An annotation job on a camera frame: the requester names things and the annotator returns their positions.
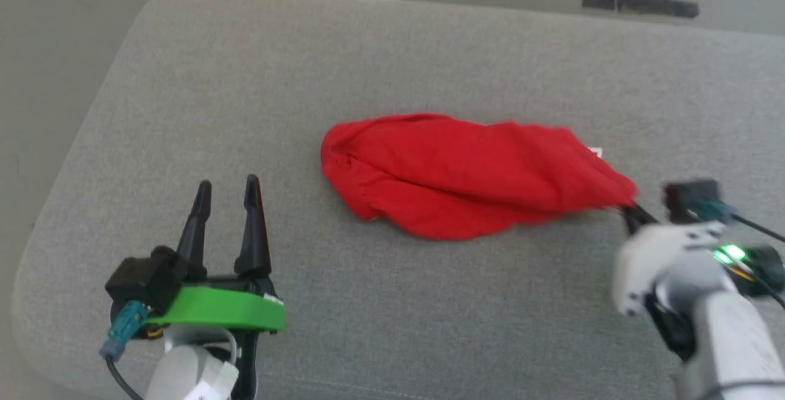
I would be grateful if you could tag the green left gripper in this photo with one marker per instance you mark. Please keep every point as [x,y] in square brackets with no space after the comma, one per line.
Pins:
[214,308]

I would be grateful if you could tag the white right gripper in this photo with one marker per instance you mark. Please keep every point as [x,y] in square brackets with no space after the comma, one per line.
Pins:
[656,250]

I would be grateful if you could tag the red cloth garment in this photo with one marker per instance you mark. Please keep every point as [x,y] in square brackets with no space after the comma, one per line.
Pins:
[466,173]

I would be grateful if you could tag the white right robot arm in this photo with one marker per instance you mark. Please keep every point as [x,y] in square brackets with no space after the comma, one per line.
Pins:
[730,338]

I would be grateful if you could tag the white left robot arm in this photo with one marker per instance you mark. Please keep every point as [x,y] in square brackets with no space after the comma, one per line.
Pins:
[178,369]

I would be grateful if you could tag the black floor mat patch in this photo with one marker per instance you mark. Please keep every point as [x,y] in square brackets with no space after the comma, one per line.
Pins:
[598,0]
[656,7]

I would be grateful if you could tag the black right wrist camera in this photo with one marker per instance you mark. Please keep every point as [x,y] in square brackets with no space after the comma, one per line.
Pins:
[690,200]

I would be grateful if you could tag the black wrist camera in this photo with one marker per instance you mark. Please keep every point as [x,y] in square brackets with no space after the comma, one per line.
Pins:
[144,280]
[690,200]

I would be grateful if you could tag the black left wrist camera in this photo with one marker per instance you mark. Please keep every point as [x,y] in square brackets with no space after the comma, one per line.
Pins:
[144,280]

